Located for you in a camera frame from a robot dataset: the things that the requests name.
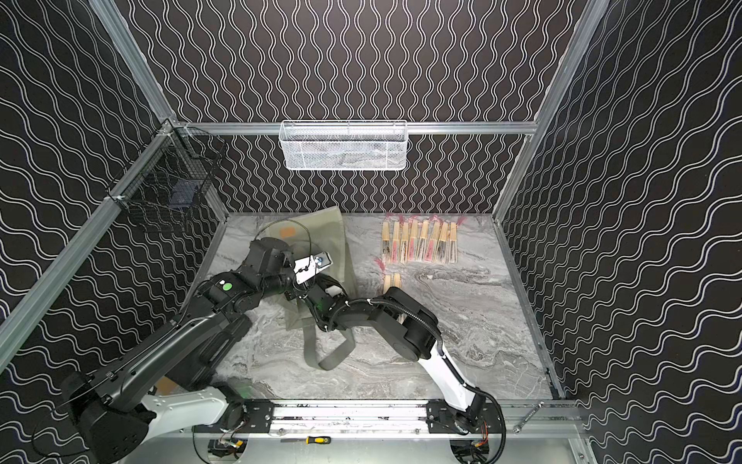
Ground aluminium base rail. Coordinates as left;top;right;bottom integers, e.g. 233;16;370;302
193;399;583;440

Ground white wire mesh basket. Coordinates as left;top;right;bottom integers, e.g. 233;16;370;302
278;120;410;171

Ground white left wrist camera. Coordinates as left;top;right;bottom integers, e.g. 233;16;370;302
294;251;334;276

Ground aluminium corner frame post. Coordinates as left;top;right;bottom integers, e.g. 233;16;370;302
90;0;176;122

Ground right aluminium frame post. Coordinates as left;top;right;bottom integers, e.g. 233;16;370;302
493;0;610;223

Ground horizontal aluminium back bar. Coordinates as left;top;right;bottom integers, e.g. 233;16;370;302
177;121;537;136

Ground olive green tote bag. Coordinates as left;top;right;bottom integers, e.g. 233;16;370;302
265;206;357;371

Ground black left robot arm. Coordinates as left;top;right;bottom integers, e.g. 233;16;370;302
61;237;334;463

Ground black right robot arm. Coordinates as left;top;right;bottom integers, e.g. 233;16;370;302
297;276;487;435

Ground black wire mesh basket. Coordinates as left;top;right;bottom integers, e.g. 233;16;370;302
112;127;227;233

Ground folding fan with pink paper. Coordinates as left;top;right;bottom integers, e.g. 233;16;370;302
390;218;402;263

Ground yellow handled screwdriver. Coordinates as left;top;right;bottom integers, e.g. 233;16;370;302
280;436;332;445

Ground left aluminium side bar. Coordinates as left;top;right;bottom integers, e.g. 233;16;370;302
1;129;174;368

